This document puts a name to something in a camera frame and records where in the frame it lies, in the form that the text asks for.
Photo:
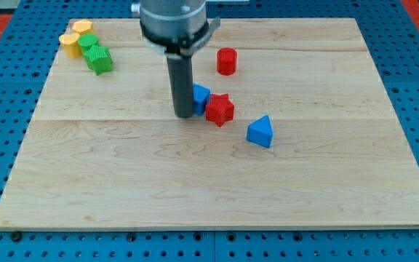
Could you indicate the blue cube block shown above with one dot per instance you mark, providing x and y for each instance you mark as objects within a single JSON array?
[{"x": 201, "y": 96}]

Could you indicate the yellow hexagon block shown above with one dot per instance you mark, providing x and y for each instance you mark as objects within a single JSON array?
[{"x": 83, "y": 26}]

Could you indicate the green cylinder block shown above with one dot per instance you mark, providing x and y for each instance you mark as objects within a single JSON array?
[{"x": 86, "y": 41}]

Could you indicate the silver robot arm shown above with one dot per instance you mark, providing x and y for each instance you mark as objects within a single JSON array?
[{"x": 175, "y": 28}]

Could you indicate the yellow heart block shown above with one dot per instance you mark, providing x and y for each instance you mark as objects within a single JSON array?
[{"x": 69, "y": 42}]

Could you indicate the red star block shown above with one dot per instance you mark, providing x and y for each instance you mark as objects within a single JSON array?
[{"x": 220, "y": 109}]

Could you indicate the wooden board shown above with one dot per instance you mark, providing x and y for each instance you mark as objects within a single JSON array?
[{"x": 107, "y": 152}]

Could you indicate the green star block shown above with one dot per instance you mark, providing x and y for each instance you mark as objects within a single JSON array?
[{"x": 98, "y": 59}]

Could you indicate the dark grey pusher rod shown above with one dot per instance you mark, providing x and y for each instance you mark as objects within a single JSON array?
[{"x": 181, "y": 85}]

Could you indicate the red cylinder block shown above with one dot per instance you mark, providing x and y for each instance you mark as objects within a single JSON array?
[{"x": 226, "y": 61}]

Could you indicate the blue triangle block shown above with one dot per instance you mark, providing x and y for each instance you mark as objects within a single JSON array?
[{"x": 260, "y": 132}]

